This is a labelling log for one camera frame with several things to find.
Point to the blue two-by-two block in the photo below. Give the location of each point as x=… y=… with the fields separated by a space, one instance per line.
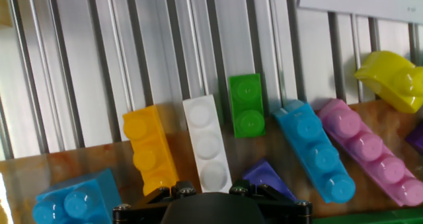
x=82 y=197

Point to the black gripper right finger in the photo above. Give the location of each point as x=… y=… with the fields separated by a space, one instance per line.
x=287 y=214

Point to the white four-stud block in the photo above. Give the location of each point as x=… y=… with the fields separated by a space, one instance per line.
x=206 y=141

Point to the indigo two-stud block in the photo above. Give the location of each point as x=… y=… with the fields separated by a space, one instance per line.
x=264 y=177

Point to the green two-stud block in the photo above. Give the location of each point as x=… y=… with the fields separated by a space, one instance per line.
x=247 y=108

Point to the purple stepped block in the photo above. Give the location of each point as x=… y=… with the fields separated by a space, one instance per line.
x=416 y=139

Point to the green studded baseplate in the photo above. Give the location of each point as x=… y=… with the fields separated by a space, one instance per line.
x=380 y=216

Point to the marble pattern plastic mat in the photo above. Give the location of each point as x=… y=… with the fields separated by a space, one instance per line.
x=33 y=171

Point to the orange-yellow four-stud block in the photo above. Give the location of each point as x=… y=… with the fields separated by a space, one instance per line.
x=148 y=144

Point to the white fiducial tag board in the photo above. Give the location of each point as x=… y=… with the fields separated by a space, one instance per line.
x=347 y=1

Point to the lime yellow curved block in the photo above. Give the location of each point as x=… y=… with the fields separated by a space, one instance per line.
x=386 y=78

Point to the blue three-stud block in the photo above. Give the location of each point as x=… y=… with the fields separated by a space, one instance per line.
x=314 y=144

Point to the pink four-stud block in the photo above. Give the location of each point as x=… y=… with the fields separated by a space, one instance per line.
x=363 y=141

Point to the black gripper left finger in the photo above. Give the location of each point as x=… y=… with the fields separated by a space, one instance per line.
x=142 y=214

